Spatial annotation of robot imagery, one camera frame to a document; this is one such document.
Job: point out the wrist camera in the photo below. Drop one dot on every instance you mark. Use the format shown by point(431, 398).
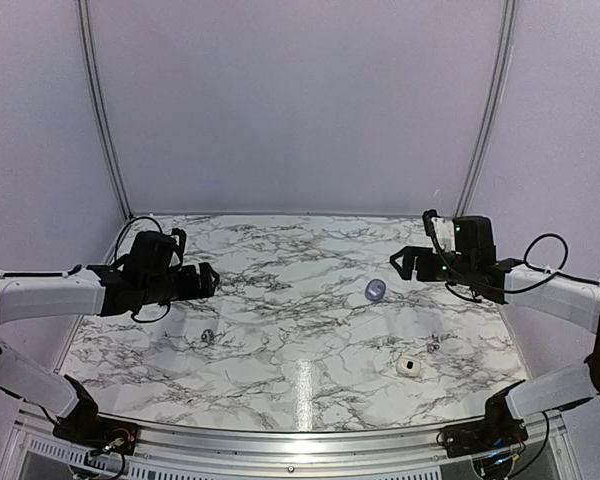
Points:
point(441, 231)
point(180, 237)

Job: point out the aluminium front rail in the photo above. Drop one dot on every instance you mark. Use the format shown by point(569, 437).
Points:
point(179, 452)

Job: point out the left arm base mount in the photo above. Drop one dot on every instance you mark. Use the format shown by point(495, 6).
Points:
point(95, 435)

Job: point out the right aluminium frame post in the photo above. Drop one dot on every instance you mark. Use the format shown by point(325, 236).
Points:
point(495, 93)

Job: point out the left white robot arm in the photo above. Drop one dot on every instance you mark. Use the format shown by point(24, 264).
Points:
point(34, 295)

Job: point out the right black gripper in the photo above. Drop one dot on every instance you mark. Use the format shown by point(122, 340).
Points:
point(411, 253)

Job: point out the left aluminium frame post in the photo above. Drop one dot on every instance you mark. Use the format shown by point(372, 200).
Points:
point(100, 113)

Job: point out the white charging case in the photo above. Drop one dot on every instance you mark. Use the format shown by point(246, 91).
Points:
point(408, 367)

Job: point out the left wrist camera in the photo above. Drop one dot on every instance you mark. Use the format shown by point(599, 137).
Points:
point(180, 237)

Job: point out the aluminium frame post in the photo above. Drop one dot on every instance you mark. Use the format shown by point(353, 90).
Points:
point(100, 113)
point(495, 93)

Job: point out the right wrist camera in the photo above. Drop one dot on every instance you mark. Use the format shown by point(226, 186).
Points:
point(441, 231)

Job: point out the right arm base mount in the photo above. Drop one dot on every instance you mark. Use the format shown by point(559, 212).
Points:
point(497, 429)

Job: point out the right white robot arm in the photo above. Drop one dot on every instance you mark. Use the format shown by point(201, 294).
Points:
point(576, 300)

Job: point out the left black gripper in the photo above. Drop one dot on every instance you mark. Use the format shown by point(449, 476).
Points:
point(206, 290)

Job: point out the purple earbud charging case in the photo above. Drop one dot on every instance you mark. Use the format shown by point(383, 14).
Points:
point(375, 290)

